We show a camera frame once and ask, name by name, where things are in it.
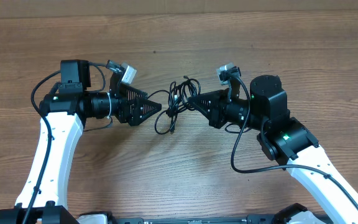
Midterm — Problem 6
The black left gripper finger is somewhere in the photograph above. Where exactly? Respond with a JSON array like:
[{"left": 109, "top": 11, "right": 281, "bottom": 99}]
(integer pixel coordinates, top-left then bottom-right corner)
[
  {"left": 128, "top": 98, "right": 162, "bottom": 126},
  {"left": 119, "top": 83, "right": 148, "bottom": 102}
]

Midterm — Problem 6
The black barrel plug cable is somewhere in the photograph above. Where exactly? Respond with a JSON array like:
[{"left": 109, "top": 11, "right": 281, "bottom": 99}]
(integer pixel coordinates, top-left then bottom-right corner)
[{"left": 147, "top": 75, "right": 198, "bottom": 136}]

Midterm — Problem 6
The black USB cable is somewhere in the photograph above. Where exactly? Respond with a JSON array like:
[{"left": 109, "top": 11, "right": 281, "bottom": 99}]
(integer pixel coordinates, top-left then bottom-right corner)
[{"left": 165, "top": 79, "right": 202, "bottom": 134}]

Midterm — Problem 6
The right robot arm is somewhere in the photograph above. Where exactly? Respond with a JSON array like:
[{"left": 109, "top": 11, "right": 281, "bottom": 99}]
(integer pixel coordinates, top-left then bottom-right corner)
[{"left": 188, "top": 72, "right": 358, "bottom": 223}]

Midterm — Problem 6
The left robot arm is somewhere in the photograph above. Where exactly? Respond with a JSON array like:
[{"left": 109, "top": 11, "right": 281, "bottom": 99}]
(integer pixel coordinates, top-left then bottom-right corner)
[{"left": 0, "top": 60, "right": 162, "bottom": 223}]

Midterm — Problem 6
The black right camera cable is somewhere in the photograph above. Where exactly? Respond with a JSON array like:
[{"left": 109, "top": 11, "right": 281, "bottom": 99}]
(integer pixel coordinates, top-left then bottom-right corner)
[{"left": 224, "top": 67, "right": 358, "bottom": 224}]

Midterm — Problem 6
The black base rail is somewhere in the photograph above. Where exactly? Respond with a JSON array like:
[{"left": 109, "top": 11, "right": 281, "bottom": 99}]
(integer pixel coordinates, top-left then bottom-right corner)
[{"left": 76, "top": 213, "right": 334, "bottom": 224}]

